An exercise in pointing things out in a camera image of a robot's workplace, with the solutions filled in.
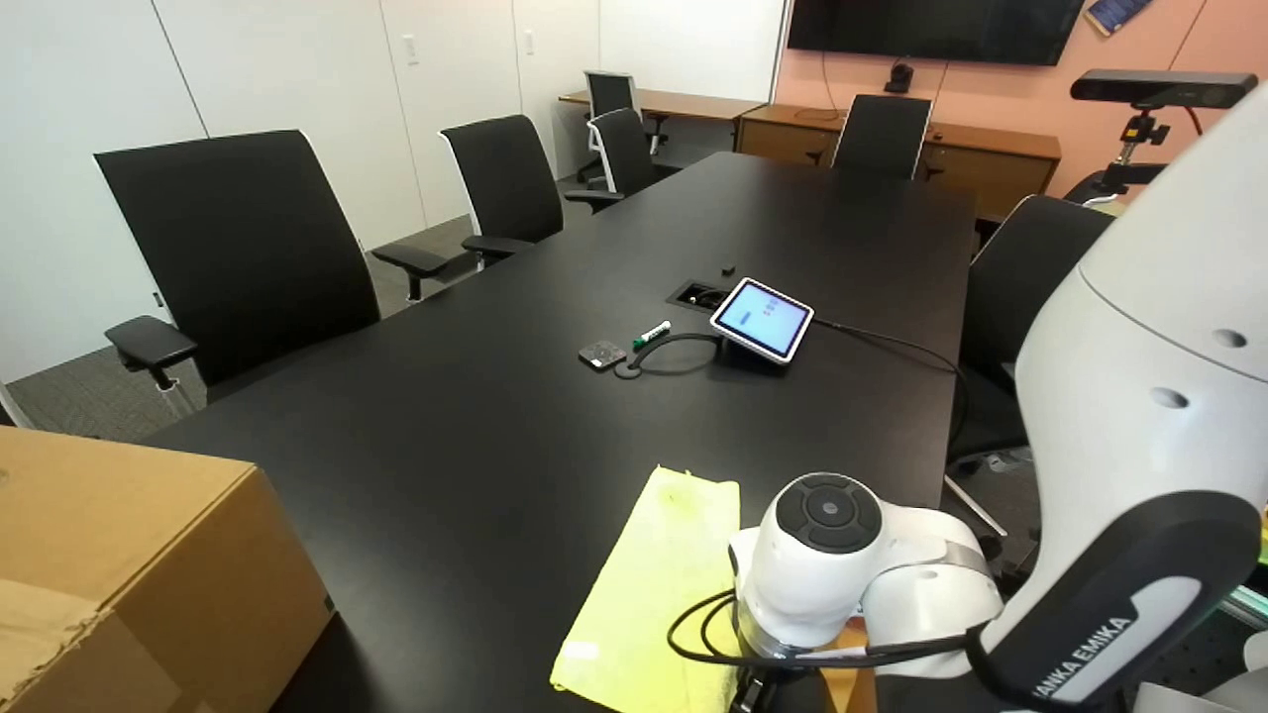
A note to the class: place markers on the yellow towel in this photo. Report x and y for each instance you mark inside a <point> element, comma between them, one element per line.
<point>667,556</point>

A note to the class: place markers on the wooden sideboard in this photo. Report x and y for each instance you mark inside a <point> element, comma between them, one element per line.
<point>984,164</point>

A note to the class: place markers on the black camera on tripod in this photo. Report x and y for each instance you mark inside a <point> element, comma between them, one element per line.
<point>1145,92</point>

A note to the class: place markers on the black office chair far end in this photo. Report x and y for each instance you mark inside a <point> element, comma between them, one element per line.
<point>882,137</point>

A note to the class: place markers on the black office chair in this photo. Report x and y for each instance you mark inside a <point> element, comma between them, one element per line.
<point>246,248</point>
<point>609,92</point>
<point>510,187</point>
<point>625,157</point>

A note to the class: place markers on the black chair right side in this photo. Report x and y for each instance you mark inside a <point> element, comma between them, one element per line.
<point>1009,281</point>

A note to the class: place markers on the cardboard box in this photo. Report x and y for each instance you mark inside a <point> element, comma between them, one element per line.
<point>141,581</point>

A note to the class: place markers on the green marker pen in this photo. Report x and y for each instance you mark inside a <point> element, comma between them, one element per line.
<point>651,333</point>

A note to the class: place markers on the black remote control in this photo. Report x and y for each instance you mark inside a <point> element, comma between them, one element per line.
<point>604,354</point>

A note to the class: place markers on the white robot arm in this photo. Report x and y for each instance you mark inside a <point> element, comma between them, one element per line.
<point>1144,389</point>

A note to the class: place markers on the black office chair near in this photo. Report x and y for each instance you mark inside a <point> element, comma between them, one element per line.
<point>246,248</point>

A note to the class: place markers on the wall television screen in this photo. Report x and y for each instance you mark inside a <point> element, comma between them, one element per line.
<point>938,28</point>

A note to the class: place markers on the white tablet on stand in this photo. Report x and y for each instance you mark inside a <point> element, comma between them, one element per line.
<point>764,317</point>

